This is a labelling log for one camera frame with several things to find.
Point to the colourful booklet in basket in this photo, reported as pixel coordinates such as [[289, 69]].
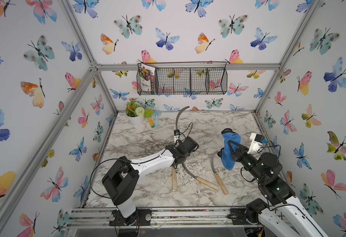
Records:
[[147, 77]]

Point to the light blue toy tool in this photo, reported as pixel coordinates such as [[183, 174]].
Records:
[[157, 113]]

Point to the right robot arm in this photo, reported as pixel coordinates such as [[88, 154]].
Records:
[[280, 210]]

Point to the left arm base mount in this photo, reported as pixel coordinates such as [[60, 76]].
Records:
[[140, 217]]

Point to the blue rag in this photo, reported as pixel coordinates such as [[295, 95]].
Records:
[[229, 145]]

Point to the potted artificial plant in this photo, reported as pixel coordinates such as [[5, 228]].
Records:
[[134, 112]]

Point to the green yellow toy brush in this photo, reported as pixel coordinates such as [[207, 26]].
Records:
[[148, 114]]

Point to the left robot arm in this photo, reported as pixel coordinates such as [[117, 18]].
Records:
[[120, 181]]

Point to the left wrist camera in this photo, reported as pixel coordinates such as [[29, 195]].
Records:
[[177, 134]]

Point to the aluminium front rail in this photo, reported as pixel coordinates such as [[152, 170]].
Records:
[[162, 217]]

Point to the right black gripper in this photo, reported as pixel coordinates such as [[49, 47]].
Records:
[[241, 154]]

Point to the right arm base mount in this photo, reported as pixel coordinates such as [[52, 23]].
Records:
[[248, 215]]

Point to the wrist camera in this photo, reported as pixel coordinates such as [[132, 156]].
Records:
[[258, 141], [177, 134]]

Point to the black wire basket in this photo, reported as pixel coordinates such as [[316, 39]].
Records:
[[194, 78]]

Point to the sickle wooden handle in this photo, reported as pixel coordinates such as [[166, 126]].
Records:
[[174, 179], [178, 117], [199, 179], [217, 176]]

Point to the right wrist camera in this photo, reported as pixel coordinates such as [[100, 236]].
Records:
[[258, 141]]

